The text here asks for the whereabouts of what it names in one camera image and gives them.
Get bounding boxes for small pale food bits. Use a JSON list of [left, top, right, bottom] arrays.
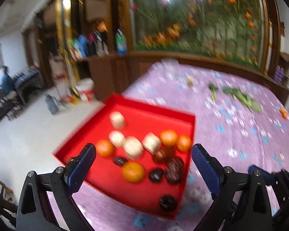
[[186, 74, 194, 88]]

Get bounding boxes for red tray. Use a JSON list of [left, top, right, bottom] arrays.
[[54, 94, 196, 219]]

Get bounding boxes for white red plastic bucket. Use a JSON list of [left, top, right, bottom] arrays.
[[76, 78, 95, 102]]

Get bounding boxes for broom with dustpan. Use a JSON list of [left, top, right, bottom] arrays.
[[62, 49, 81, 106]]

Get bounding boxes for small corn piece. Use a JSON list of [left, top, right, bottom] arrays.
[[109, 111, 125, 129]]

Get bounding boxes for orange mandarin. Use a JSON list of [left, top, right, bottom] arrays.
[[95, 139, 115, 158], [122, 162, 145, 184], [176, 135, 192, 152], [160, 129, 178, 146]]

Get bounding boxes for flower mural panel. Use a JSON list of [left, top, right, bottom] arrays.
[[129, 0, 265, 70]]

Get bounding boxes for small dark date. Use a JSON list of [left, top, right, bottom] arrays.
[[113, 157, 128, 167]]

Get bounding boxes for green plastic bottle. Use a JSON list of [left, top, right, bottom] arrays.
[[115, 29, 127, 55]]

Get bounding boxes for wrinkled red date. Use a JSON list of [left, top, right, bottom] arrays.
[[152, 146, 176, 164]]

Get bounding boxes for large green leafy vegetable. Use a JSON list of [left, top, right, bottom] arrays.
[[222, 87, 263, 113]]

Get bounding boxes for large brown date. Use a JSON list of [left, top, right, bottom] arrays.
[[165, 157, 184, 185]]

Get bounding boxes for dark date in tray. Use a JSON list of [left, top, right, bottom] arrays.
[[148, 167, 164, 183]]

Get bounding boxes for clear plastic jar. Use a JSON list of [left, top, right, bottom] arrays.
[[161, 57, 180, 74]]

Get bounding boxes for seated person in blue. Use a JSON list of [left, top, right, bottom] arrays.
[[0, 66, 17, 106]]

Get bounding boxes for black thermos on shelf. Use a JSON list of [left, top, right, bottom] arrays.
[[94, 31, 108, 56]]

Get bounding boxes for pale corn chunk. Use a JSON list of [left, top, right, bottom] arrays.
[[142, 132, 161, 154]]

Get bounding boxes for small green vegetable sprig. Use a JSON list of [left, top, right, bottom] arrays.
[[208, 84, 219, 101]]

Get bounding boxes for orange mandarin back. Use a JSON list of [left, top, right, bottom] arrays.
[[160, 129, 178, 146]]

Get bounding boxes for two small oranges far edge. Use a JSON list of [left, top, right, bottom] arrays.
[[279, 107, 288, 119]]

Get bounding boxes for purple floral tablecloth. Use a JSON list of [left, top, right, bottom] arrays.
[[73, 64, 289, 230]]

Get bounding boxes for blue jug on shelf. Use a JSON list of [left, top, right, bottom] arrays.
[[77, 34, 90, 59]]

